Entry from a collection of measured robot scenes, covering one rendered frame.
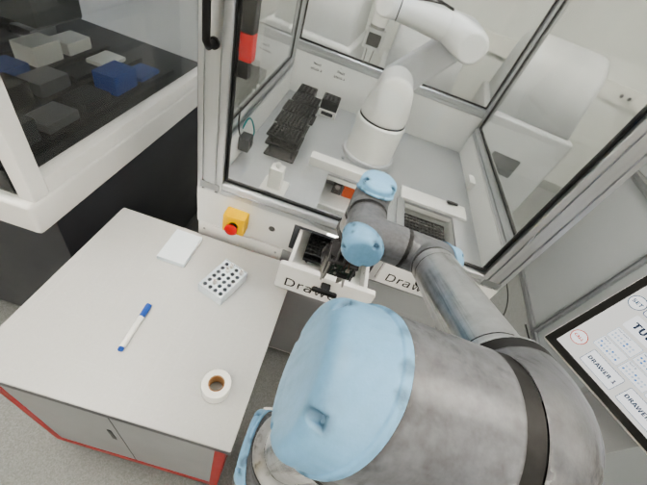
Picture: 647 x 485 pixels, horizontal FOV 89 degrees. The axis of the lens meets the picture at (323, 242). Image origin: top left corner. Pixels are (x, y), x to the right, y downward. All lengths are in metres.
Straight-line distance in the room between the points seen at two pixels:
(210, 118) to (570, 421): 0.90
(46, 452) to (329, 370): 1.63
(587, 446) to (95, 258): 1.13
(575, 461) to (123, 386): 0.87
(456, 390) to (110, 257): 1.07
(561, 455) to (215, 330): 0.86
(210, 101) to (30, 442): 1.43
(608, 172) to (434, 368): 0.84
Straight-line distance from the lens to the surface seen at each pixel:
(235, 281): 1.05
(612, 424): 1.37
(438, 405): 0.22
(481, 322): 0.39
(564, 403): 0.28
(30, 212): 1.16
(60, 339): 1.05
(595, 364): 1.21
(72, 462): 1.75
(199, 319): 1.02
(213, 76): 0.91
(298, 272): 0.95
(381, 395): 0.20
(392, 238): 0.58
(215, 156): 1.01
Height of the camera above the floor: 1.65
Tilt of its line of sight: 45 degrees down
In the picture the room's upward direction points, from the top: 22 degrees clockwise
